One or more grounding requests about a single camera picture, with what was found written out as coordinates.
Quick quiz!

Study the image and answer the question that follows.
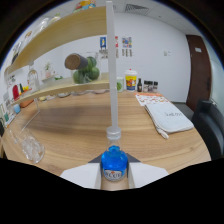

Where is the blue liquid bottle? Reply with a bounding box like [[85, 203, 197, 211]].
[[100, 125, 129, 183]]

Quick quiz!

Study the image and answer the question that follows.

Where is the yellow cup white lid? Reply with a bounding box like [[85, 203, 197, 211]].
[[124, 68, 138, 92]]

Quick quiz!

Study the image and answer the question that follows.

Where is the glass with ice cubes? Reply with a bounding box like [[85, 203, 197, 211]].
[[19, 128, 46, 164]]

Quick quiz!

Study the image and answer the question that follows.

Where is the orange printed sheet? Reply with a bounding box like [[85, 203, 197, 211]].
[[134, 92, 170, 107]]

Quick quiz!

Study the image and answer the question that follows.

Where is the black chair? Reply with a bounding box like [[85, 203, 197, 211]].
[[191, 99, 224, 161]]

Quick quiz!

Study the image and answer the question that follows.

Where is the orange pot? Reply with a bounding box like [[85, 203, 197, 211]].
[[19, 98, 35, 108]]

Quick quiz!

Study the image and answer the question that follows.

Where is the brown door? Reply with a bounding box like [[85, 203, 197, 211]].
[[185, 34, 213, 113]]

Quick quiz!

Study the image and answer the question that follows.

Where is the dark wooden muddler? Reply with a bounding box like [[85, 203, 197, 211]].
[[64, 53, 89, 71]]

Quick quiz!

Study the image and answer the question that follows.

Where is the multicolour poster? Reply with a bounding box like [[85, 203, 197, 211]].
[[121, 36, 133, 49]]

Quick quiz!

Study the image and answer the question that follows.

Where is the blue poster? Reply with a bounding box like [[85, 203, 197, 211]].
[[99, 36, 108, 51]]

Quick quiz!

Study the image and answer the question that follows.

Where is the white wooden two-tier rack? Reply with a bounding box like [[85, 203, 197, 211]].
[[4, 0, 121, 134]]

